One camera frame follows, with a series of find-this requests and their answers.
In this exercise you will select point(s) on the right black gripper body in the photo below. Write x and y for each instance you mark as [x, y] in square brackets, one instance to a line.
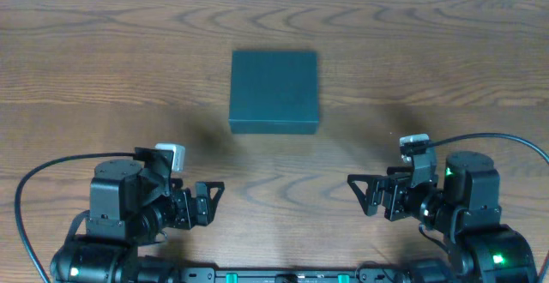
[380, 195]

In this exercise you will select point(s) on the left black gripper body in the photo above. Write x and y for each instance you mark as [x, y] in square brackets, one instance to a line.
[202, 205]

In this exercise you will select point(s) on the black gift box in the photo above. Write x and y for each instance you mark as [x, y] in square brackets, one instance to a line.
[274, 92]

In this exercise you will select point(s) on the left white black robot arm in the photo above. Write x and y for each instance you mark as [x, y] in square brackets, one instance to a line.
[132, 202]

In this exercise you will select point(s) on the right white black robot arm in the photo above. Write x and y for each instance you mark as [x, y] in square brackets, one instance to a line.
[465, 210]

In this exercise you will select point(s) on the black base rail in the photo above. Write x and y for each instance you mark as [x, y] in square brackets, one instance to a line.
[368, 274]

